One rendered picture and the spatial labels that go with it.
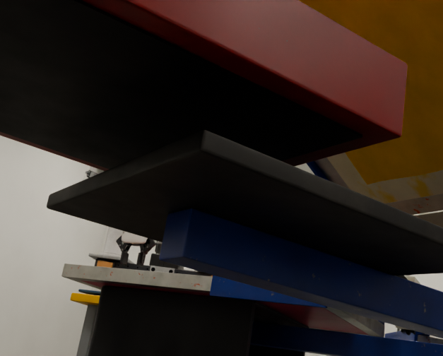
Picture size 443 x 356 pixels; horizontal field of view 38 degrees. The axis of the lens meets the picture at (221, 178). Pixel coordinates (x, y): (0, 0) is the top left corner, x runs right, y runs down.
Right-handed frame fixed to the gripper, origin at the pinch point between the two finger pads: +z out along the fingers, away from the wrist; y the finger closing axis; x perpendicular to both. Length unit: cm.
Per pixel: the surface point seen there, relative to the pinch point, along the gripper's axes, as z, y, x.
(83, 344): 28.5, 19.5, -8.7
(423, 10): -24, -105, 88
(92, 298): 13.3, 16.1, -4.5
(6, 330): 23, 311, -270
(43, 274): -34, 311, -301
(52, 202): 12, -61, 108
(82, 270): 9.5, -5.1, 30.0
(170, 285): 11.4, -34.4, 29.9
